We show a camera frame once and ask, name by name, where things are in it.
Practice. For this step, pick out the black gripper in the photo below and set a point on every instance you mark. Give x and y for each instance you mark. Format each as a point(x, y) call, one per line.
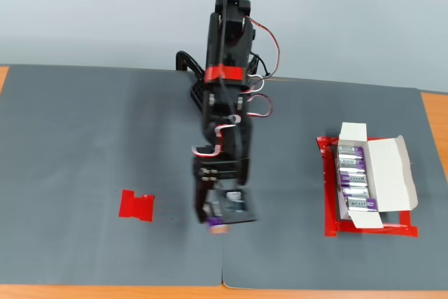
point(202, 197)

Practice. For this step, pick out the purple silver nine-volt battery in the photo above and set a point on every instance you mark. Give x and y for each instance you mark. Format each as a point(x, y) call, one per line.
point(362, 204)
point(351, 152)
point(356, 192)
point(353, 180)
point(353, 165)
point(216, 225)

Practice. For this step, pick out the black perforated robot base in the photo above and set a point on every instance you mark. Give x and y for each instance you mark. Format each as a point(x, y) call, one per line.
point(196, 94)

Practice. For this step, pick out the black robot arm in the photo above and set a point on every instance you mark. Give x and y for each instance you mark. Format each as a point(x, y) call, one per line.
point(231, 50)

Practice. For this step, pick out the white cardboard box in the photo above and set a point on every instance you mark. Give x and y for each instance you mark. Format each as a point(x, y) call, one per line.
point(388, 176)

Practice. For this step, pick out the red tape patch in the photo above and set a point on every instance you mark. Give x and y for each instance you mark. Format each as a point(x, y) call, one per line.
point(134, 206)

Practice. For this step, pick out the grey rubber mat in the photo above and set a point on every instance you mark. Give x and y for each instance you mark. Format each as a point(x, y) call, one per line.
point(87, 131)
point(287, 173)

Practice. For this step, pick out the red tape band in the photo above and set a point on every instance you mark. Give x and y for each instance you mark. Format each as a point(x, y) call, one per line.
point(232, 73)

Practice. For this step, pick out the black table clamp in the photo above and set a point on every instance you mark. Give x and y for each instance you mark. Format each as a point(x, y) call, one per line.
point(189, 61)

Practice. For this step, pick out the black square wrist camera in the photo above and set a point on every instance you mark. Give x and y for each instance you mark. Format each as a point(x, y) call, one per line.
point(238, 208)

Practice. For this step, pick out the red tape frame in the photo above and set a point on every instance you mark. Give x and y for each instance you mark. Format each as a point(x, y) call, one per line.
point(329, 208)

